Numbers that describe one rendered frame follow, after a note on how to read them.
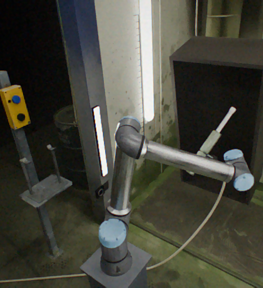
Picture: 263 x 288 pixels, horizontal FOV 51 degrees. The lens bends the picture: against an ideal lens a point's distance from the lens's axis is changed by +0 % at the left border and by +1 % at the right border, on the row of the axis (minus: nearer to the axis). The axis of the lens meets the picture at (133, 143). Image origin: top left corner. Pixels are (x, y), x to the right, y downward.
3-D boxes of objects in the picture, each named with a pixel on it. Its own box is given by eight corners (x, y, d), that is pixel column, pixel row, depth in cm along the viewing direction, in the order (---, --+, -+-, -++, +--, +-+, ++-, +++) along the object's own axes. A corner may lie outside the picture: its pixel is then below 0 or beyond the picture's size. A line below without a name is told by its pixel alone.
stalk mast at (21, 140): (54, 248, 254) (1, 70, 173) (58, 252, 251) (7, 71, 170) (49, 253, 250) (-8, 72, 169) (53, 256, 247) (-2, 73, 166)
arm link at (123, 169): (102, 234, 167) (111, 124, 130) (106, 213, 182) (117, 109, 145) (126, 238, 167) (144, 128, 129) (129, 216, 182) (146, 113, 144)
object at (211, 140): (210, 187, 180) (186, 171, 169) (205, 184, 184) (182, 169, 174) (253, 125, 178) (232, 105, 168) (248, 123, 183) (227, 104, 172)
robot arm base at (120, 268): (118, 282, 152) (116, 270, 148) (93, 265, 163) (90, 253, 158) (138, 257, 165) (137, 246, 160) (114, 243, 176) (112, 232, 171)
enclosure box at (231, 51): (197, 157, 276) (192, 35, 200) (261, 176, 244) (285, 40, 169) (181, 180, 256) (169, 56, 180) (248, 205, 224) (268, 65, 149)
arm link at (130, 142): (114, 134, 119) (261, 178, 124) (118, 122, 130) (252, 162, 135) (108, 156, 125) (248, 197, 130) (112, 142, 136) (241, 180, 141)
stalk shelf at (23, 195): (53, 175, 221) (52, 173, 221) (72, 184, 209) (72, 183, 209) (18, 197, 200) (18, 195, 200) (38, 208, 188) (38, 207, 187)
